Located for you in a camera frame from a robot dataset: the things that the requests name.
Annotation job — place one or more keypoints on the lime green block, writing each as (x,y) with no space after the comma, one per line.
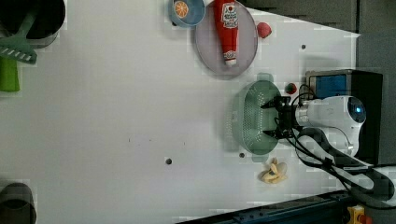
(9,80)

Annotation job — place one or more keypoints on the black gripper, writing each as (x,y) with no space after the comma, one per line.
(285,120)

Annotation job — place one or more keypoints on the red apple toy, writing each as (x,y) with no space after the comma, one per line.
(264,29)

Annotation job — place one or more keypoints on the red ketchup bottle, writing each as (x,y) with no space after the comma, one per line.
(226,21)

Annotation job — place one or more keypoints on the black utensil pot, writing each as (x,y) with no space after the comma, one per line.
(49,19)

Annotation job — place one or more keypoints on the grey cylinder cup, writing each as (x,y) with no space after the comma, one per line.
(17,205)

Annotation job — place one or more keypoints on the green oval strainer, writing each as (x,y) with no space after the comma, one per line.
(249,120)

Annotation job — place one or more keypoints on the black toaster oven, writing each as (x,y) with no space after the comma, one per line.
(367,87)

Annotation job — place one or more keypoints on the orange slice toy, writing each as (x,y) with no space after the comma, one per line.
(181,9)

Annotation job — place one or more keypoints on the grey round plate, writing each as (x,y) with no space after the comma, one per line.
(209,46)

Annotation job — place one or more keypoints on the blue bowl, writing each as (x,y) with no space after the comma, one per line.
(195,15)

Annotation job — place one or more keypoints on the yellow red emergency button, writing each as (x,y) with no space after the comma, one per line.
(357,215)

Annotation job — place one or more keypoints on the peeled banana toy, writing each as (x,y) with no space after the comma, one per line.
(277,172)

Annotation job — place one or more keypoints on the green slotted spatula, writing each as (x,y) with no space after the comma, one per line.
(17,47)

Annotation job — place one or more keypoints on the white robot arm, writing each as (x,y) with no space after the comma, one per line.
(325,134)

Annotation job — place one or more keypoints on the strawberry toy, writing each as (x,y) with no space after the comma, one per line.
(290,88)

